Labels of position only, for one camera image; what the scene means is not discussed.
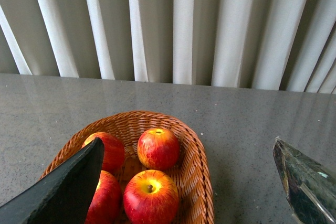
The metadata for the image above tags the grey pleated curtain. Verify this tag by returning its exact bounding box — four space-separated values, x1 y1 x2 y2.
1 0 335 93

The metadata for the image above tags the red apple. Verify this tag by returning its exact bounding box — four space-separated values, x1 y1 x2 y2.
85 170 122 224
137 128 180 171
123 169 179 223
81 132 125 174

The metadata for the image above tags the left wicker basket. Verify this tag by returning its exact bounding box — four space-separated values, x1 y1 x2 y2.
42 110 215 223

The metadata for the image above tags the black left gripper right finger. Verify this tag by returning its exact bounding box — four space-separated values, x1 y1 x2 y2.
272 137 335 223

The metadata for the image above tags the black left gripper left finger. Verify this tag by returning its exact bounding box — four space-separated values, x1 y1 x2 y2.
1 138 104 223

